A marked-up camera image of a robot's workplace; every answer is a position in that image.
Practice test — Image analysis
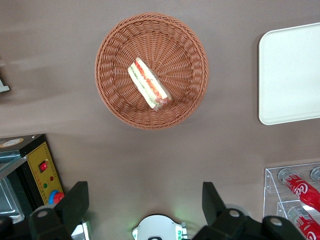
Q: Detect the clear acrylic bottle rack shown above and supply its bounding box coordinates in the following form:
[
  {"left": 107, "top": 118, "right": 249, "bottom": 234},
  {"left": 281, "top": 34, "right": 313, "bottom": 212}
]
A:
[{"left": 263, "top": 162, "right": 320, "bottom": 240}]

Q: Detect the steel warmer pan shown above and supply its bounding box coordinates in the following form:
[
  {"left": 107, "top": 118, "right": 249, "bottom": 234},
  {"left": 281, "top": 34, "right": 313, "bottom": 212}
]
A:
[{"left": 0, "top": 172, "right": 26, "bottom": 225}]

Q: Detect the triangle sandwich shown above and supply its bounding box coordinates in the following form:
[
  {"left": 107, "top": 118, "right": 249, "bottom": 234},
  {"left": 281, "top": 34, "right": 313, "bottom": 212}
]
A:
[{"left": 127, "top": 56, "right": 173, "bottom": 112}]

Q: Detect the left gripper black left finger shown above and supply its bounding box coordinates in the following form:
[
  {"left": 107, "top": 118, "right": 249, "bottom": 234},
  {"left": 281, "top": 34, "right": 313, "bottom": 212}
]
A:
[{"left": 28, "top": 181, "right": 90, "bottom": 240}]

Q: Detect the round brown wicker basket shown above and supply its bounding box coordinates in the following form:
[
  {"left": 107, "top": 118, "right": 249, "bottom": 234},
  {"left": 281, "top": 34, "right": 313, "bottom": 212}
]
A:
[{"left": 94, "top": 12, "right": 210, "bottom": 130}]

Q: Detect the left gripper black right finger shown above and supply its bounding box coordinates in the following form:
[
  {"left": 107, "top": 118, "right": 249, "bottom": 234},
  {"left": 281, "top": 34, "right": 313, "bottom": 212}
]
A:
[{"left": 192, "top": 181, "right": 306, "bottom": 240}]

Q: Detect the cream plastic tray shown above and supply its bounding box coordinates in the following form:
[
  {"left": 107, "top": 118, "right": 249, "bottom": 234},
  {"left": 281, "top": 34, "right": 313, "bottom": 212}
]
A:
[{"left": 258, "top": 22, "right": 320, "bottom": 126}]

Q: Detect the black food warmer machine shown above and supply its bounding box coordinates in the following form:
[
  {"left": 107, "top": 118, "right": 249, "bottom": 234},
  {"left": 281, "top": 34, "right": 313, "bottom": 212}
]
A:
[{"left": 0, "top": 133, "right": 66, "bottom": 226}]

